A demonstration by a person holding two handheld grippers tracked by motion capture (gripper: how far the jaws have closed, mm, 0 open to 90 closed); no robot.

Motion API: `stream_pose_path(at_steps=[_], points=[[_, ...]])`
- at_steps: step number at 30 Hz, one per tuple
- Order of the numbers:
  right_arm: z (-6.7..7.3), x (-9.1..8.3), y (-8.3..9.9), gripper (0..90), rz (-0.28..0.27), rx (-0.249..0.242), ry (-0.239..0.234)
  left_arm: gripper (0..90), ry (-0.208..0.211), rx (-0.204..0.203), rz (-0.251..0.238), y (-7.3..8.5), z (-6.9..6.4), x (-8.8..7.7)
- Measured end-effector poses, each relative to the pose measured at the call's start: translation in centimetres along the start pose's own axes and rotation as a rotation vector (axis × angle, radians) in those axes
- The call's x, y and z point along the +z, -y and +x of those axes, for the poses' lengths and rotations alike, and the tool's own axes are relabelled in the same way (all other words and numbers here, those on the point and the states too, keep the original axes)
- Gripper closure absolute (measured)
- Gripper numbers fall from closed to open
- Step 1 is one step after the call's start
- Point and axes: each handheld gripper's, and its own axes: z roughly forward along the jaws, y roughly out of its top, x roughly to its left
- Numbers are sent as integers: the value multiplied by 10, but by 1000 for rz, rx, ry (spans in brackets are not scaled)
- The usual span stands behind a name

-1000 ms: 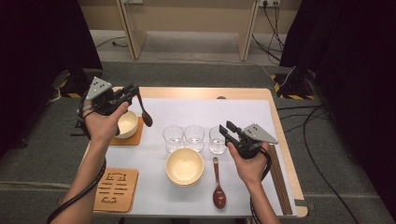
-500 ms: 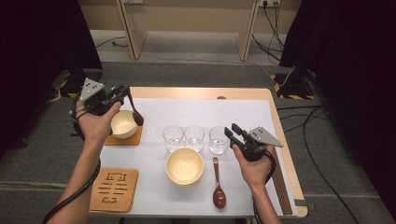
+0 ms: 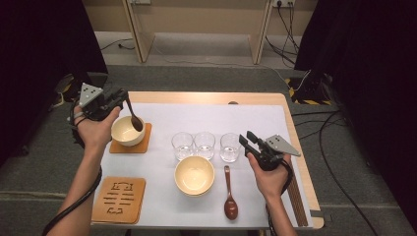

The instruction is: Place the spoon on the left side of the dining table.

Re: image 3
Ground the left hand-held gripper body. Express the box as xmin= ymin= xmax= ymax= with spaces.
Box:
xmin=78 ymin=82 xmax=114 ymax=122

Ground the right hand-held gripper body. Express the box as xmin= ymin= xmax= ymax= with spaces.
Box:
xmin=254 ymin=133 xmax=302 ymax=172

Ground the brown wooden spoon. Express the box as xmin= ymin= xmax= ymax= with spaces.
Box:
xmin=223 ymin=165 xmax=239 ymax=221
xmin=125 ymin=97 xmax=145 ymax=133

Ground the cream bowl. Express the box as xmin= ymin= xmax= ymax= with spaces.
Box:
xmin=173 ymin=155 xmax=216 ymax=198
xmin=110 ymin=115 xmax=147 ymax=148

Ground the carved wooden coaster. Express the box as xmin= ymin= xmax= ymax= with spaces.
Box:
xmin=90 ymin=176 xmax=147 ymax=225
xmin=108 ymin=122 xmax=152 ymax=154

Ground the row of brown chopsticks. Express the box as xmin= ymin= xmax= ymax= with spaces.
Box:
xmin=286 ymin=171 xmax=310 ymax=228

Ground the person's right hand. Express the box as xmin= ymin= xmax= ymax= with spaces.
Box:
xmin=246 ymin=151 xmax=293 ymax=200

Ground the person's left hand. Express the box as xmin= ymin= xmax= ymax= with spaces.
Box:
xmin=74 ymin=104 xmax=122 ymax=150

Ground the clear drinking glass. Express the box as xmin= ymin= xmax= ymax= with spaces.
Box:
xmin=219 ymin=132 xmax=243 ymax=163
xmin=193 ymin=131 xmax=216 ymax=160
xmin=170 ymin=131 xmax=195 ymax=161

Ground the black stand base striped tape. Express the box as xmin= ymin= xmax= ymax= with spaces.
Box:
xmin=284 ymin=70 xmax=332 ymax=106
xmin=52 ymin=72 xmax=108 ymax=104

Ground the beige wooden desk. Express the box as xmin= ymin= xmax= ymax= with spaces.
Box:
xmin=121 ymin=0 xmax=273 ymax=65

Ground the black curtain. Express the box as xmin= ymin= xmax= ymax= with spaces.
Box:
xmin=293 ymin=0 xmax=417 ymax=227
xmin=0 ymin=0 xmax=110 ymax=165

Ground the thin black floor cable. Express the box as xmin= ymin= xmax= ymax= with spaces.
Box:
xmin=101 ymin=38 xmax=136 ymax=51

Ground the long black floor cable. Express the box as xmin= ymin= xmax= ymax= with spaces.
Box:
xmin=318 ymin=109 xmax=382 ymax=236

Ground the bundle of black wall cables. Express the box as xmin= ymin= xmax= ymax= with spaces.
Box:
xmin=265 ymin=0 xmax=301 ymax=66

